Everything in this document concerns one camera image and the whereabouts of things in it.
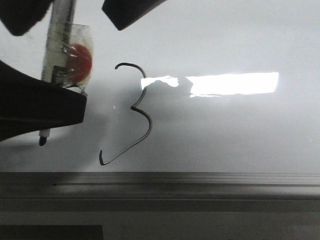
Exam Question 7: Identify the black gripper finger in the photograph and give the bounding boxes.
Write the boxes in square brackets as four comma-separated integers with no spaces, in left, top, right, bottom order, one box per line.
[0,62,87,141]
[101,0,165,31]

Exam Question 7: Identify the red magnet taped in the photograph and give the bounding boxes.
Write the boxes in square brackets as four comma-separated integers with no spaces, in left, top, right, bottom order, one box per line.
[62,24,94,95]

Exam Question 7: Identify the white black whiteboard marker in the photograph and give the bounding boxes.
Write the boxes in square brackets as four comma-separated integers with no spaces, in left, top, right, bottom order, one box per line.
[37,0,77,147]

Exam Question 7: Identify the white whiteboard with aluminium frame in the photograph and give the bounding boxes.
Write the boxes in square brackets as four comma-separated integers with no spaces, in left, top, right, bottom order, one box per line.
[0,0,320,212]

